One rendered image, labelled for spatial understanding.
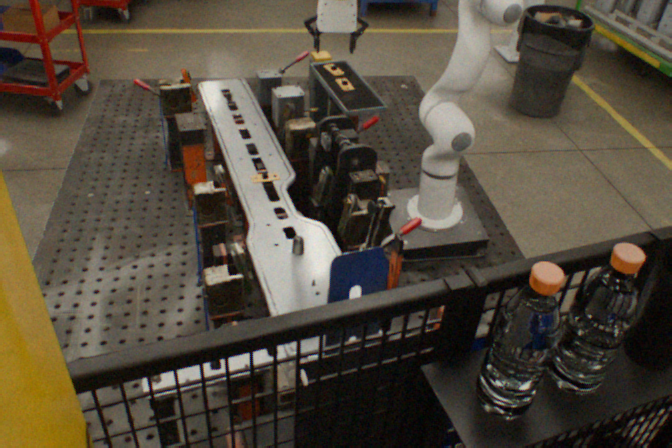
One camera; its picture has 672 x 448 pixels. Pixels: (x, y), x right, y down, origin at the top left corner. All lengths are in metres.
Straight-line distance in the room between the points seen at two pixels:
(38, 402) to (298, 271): 1.06
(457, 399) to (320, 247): 0.87
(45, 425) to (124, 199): 1.82
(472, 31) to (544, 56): 2.70
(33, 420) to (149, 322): 1.34
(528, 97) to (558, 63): 0.33
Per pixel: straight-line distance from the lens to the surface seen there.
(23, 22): 4.22
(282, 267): 1.46
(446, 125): 1.75
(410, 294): 0.64
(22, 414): 0.45
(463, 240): 1.97
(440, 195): 1.94
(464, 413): 0.71
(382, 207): 1.33
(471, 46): 1.72
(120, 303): 1.85
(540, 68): 4.45
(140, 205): 2.21
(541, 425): 0.73
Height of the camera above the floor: 2.00
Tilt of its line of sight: 36 degrees down
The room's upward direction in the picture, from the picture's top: 4 degrees clockwise
